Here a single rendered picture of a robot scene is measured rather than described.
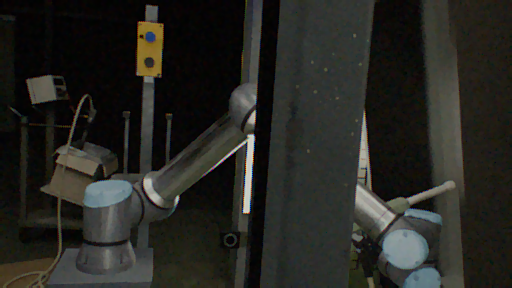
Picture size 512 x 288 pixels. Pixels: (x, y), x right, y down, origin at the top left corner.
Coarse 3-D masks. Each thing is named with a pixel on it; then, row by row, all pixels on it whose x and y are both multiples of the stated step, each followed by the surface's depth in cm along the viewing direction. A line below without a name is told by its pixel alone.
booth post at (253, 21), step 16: (256, 0) 218; (256, 16) 219; (256, 32) 220; (256, 48) 221; (256, 64) 222; (256, 80) 223; (240, 160) 232; (240, 176) 231; (240, 192) 229; (240, 208) 229; (240, 224) 230; (240, 256) 232; (240, 272) 233
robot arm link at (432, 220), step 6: (408, 210) 117; (414, 210) 118; (420, 210) 119; (408, 216) 115; (414, 216) 114; (420, 216) 113; (426, 216) 113; (432, 216) 113; (438, 216) 114; (426, 222) 112; (432, 222) 113; (438, 222) 113; (432, 228) 111; (438, 228) 114; (438, 234) 114; (438, 240) 115; (432, 252) 114; (426, 258) 114; (432, 258) 115
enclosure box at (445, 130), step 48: (384, 0) 177; (432, 0) 182; (480, 0) 120; (384, 48) 180; (432, 48) 185; (480, 48) 122; (384, 96) 183; (432, 96) 188; (480, 96) 124; (384, 144) 186; (432, 144) 191; (480, 144) 126; (384, 192) 189; (480, 192) 128; (480, 240) 130
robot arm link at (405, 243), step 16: (240, 96) 123; (240, 112) 121; (240, 128) 123; (368, 192) 109; (368, 208) 106; (384, 208) 106; (368, 224) 106; (384, 224) 105; (400, 224) 104; (416, 224) 108; (384, 240) 104; (400, 240) 102; (416, 240) 100; (432, 240) 108; (400, 256) 102; (416, 256) 100
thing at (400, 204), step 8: (448, 184) 152; (424, 192) 151; (432, 192) 151; (440, 192) 151; (392, 200) 150; (400, 200) 149; (408, 200) 149; (416, 200) 150; (400, 208) 147; (408, 208) 148; (360, 232) 146; (360, 256) 148; (368, 272) 149
